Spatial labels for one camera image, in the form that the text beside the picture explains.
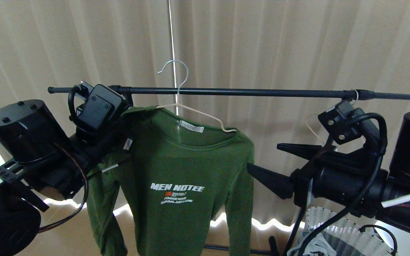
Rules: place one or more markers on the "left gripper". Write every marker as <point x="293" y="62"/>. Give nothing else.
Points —
<point x="62" y="174"/>

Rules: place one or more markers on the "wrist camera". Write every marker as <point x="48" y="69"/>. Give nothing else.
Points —
<point x="98" y="108"/>
<point x="343" y="124"/>

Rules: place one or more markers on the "beige curtain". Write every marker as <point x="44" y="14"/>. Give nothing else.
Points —
<point x="262" y="42"/>

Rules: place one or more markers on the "white laundry basket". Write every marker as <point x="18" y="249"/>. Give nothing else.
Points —
<point x="351" y="231"/>

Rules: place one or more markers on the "pink clothes hanger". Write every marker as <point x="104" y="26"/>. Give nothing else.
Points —
<point x="205" y="115"/>
<point x="306" y="124"/>

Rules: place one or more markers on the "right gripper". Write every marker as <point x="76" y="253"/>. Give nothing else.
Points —
<point x="340" y="185"/>

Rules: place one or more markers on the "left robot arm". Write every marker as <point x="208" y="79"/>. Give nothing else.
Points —
<point x="27" y="131"/>

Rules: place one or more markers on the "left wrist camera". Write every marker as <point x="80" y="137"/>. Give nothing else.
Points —
<point x="98" y="108"/>

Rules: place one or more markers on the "green long-sleeved shirt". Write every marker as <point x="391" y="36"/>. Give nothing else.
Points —
<point x="176" y="163"/>

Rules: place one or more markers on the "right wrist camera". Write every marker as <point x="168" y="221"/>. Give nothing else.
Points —
<point x="343" y="124"/>

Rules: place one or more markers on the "black clothes rack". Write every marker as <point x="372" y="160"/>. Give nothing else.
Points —
<point x="262" y="92"/>

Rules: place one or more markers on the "pale grey garment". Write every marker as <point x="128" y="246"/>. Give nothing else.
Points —
<point x="319" y="247"/>

